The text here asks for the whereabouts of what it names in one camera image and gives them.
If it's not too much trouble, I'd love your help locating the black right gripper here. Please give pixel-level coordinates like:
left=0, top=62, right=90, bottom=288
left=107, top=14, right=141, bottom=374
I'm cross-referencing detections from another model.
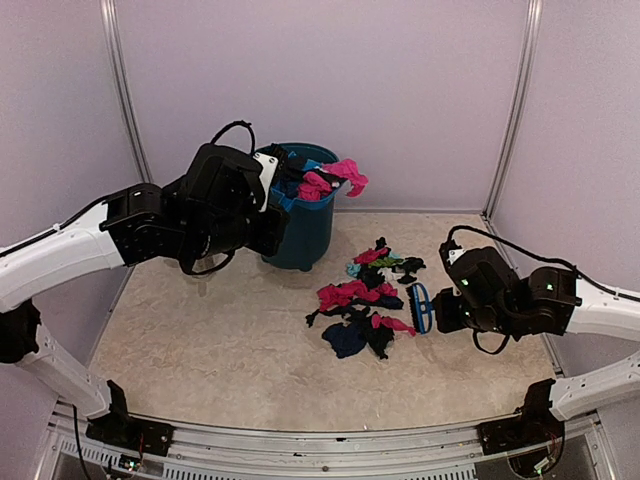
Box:
left=434, top=286, right=519, bottom=335

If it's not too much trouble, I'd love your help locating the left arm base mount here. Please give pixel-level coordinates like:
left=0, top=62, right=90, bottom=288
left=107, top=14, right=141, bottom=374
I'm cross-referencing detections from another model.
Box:
left=86, top=380, right=175, bottom=457

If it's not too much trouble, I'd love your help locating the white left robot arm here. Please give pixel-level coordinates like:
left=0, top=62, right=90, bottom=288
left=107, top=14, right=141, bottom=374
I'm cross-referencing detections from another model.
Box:
left=1, top=143, right=288, bottom=445

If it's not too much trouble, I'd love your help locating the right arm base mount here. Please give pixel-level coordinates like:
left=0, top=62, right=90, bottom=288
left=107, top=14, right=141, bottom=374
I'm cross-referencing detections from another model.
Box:
left=477, top=379, right=565, bottom=455

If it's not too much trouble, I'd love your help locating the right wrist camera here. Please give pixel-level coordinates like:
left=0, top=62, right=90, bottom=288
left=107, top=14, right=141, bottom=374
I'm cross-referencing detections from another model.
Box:
left=439, top=239, right=466, bottom=268

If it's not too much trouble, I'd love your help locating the blue hand brush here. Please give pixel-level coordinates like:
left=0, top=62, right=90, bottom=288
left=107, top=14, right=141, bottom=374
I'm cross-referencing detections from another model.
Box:
left=406, top=282, right=434, bottom=335

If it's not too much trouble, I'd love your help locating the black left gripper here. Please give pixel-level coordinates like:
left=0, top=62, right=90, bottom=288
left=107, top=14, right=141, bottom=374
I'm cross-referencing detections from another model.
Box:
left=184, top=200, right=289, bottom=259

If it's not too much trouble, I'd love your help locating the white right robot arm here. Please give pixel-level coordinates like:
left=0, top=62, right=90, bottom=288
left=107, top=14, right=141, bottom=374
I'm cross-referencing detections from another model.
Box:
left=432, top=240, right=639, bottom=444

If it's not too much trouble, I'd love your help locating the light blue paper scrap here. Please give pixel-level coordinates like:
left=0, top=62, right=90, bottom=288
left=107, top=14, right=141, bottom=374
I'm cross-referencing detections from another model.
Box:
left=346, top=263, right=361, bottom=278

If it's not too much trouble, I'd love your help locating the green paper scrap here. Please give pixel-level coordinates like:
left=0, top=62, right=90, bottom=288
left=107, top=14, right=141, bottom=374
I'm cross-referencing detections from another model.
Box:
left=371, top=257, right=403, bottom=268

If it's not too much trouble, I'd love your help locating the blue plastic dustpan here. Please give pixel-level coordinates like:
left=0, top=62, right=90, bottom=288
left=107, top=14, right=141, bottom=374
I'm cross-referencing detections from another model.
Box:
left=271, top=152, right=345, bottom=211

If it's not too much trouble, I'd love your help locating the teal plastic waste bin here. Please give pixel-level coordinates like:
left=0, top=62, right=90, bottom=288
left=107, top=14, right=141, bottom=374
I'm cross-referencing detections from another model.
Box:
left=262, top=142, right=338, bottom=272

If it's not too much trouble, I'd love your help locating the black crumpled paper scrap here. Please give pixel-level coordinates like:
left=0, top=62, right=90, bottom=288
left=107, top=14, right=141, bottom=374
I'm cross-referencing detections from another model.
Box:
left=360, top=312, right=395, bottom=360

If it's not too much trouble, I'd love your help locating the aluminium front rail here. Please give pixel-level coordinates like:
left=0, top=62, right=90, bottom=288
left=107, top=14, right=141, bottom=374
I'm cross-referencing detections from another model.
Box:
left=34, top=401, right=616, bottom=479

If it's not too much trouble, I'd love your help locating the navy paper scrap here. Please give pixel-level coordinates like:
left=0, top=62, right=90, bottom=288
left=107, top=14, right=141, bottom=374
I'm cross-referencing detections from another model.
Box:
left=321, top=323, right=367, bottom=359

